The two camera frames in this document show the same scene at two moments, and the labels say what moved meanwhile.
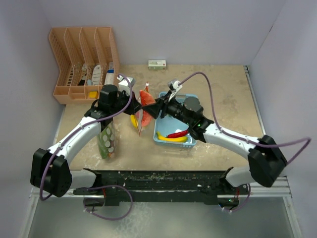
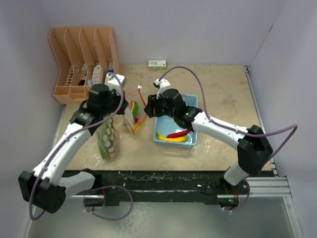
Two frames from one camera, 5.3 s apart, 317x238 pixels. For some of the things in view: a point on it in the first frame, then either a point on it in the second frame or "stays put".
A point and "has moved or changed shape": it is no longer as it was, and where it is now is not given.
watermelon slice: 145,98 has moved or changed shape
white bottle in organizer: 96,76 stays put
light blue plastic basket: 171,125 stays put
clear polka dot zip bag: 107,142 stays put
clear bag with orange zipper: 143,120 has moved or changed shape
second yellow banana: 182,139 stays put
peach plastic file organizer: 87,59 stays put
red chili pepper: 181,134 stays put
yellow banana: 134,120 -> 138,127
